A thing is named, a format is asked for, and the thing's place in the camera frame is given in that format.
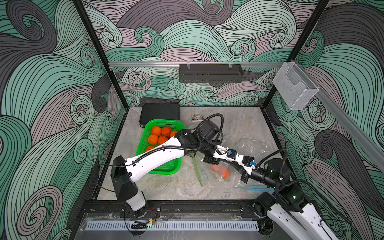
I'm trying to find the blue-zip bag of oranges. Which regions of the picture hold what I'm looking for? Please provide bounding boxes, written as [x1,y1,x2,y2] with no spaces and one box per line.
[234,179,275,194]

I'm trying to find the green-zip bag of oranges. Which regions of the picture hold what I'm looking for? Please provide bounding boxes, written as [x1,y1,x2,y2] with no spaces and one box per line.
[190,152,217,188]

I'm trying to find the orange fruit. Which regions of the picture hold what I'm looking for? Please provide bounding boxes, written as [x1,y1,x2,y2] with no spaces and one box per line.
[157,136,169,145]
[145,146,155,153]
[162,126,172,138]
[170,131,178,138]
[148,135,159,145]

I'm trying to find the orange fruit taken out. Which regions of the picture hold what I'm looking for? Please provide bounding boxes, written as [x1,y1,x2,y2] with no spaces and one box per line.
[151,126,163,137]

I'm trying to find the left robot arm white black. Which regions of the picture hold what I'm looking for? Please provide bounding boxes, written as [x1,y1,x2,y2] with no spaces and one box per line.
[111,113,224,217]

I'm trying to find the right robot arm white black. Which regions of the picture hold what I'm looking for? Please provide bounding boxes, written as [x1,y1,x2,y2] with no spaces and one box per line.
[238,149,337,240]

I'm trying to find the small card box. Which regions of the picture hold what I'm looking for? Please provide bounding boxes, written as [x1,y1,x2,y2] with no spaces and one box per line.
[192,114,204,122]

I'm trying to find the black hard case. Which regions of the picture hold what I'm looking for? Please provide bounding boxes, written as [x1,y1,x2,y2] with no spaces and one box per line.
[139,103,180,128]

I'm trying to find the green plastic basket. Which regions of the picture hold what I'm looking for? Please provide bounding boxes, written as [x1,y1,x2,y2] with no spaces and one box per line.
[136,120,185,175]

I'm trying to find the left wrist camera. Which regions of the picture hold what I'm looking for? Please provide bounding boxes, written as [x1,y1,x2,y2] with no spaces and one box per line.
[213,145,238,161]

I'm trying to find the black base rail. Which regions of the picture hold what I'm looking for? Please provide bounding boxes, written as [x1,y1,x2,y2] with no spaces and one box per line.
[80,200,260,220]

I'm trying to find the black wall tray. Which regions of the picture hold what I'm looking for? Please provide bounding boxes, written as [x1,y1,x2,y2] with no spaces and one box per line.
[179,65,244,87]

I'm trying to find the clear acrylic wall holder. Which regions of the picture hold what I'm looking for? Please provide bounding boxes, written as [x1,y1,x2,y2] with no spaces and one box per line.
[273,62,319,111]

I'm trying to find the aluminium wall rail right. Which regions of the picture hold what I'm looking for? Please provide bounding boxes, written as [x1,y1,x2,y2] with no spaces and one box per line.
[290,60,384,172]

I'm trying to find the aluminium wall rail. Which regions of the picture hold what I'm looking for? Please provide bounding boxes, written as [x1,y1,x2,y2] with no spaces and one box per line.
[290,60,384,172]
[108,61,284,68]

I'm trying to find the aluminium wall rail back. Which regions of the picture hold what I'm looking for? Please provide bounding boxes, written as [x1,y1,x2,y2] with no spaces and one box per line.
[108,61,284,68]

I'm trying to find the white slotted cable duct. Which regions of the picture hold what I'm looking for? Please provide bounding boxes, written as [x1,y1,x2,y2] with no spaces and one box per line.
[85,220,259,232]

